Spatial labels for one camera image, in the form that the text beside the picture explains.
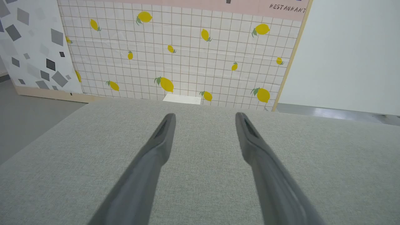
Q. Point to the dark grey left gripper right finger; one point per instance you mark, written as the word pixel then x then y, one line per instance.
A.
pixel 275 187

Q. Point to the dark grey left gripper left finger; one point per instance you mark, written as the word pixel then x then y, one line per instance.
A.
pixel 140 181

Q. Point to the white rectangular box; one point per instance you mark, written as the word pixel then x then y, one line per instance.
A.
pixel 182 99

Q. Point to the lemon print grid partition panel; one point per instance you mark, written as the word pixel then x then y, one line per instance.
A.
pixel 187 65

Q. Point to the grey terrazzo print panel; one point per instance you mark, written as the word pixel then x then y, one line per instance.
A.
pixel 34 40

